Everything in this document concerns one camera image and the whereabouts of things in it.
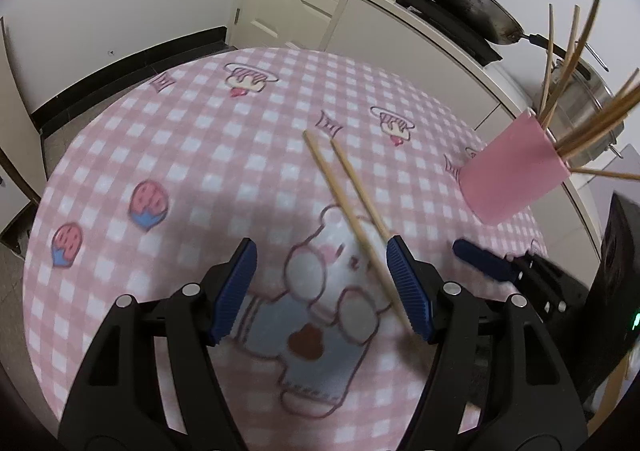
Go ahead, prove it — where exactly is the white kitchen counter cabinet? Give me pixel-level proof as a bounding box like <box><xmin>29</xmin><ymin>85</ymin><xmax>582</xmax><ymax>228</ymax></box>
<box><xmin>320</xmin><ymin>0</ymin><xmax>604</xmax><ymax>283</ymax></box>

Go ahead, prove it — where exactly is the pink cylindrical utensil holder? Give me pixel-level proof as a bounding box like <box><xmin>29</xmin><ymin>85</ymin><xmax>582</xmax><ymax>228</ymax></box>
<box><xmin>458</xmin><ymin>110</ymin><xmax>570</xmax><ymax>226</ymax></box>

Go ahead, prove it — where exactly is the stainless steel steamer pot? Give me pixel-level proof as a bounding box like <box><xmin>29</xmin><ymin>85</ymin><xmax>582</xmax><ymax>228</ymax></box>
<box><xmin>549</xmin><ymin>61</ymin><xmax>624</xmax><ymax>167</ymax></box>

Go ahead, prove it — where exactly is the pink checkered tablecloth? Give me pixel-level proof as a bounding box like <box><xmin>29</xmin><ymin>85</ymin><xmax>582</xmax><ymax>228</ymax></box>
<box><xmin>23</xmin><ymin>48</ymin><xmax>544</xmax><ymax>450</ymax></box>

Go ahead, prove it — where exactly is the black induction cooktop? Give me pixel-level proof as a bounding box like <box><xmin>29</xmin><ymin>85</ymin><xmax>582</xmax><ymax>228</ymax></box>
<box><xmin>395</xmin><ymin>0</ymin><xmax>502</xmax><ymax>67</ymax></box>

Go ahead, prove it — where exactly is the steel wok with lid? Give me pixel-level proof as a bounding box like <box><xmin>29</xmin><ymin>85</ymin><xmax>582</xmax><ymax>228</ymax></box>
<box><xmin>434</xmin><ymin>0</ymin><xmax>549</xmax><ymax>48</ymax></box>

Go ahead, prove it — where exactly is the white board with wood frame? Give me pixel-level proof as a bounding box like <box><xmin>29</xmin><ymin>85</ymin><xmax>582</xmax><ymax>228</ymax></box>
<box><xmin>1</xmin><ymin>21</ymin><xmax>47</xmax><ymax>255</ymax></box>

